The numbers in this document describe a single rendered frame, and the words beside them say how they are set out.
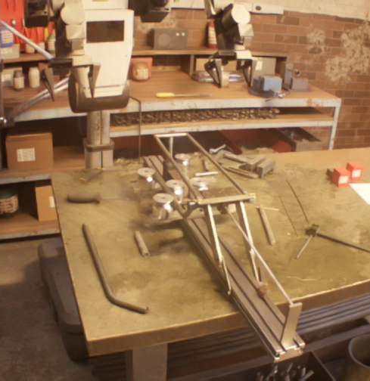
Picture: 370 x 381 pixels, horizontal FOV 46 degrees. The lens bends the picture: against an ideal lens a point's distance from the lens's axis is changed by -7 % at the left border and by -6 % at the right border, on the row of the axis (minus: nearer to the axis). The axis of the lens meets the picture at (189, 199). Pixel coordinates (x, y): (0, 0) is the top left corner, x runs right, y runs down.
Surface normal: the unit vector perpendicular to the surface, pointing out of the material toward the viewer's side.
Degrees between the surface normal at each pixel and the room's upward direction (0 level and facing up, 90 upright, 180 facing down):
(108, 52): 90
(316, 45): 90
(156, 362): 90
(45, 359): 0
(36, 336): 0
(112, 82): 90
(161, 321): 0
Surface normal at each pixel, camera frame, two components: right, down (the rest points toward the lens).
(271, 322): 0.06, -0.89
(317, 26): 0.33, 0.45
